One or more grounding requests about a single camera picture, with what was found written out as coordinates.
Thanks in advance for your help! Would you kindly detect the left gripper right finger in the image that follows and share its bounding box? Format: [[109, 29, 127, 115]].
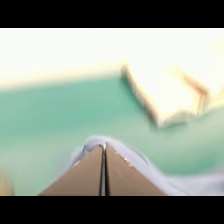
[[105, 143, 165, 196]]

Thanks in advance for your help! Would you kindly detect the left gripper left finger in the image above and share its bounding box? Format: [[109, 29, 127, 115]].
[[39, 145, 104, 196]]

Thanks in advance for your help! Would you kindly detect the lavender garment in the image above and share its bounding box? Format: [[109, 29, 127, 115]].
[[68, 134, 224, 196]]

